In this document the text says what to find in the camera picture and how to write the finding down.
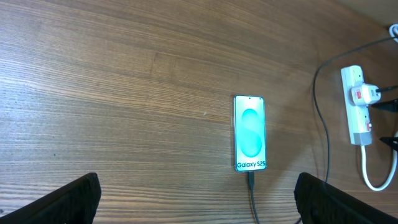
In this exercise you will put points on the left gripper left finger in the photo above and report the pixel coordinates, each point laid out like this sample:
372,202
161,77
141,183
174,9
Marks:
76,202

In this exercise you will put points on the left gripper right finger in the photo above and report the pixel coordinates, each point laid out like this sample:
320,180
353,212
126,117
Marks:
321,203

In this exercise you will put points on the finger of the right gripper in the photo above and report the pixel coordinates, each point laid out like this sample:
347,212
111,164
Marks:
392,142
391,106

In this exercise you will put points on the turquoise screen smartphone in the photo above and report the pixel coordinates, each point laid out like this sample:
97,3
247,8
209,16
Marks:
249,122

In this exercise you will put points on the white USB charger plug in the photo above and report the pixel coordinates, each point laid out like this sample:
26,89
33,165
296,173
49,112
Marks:
365,94

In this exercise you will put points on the white power strip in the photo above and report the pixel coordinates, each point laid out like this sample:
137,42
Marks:
357,116

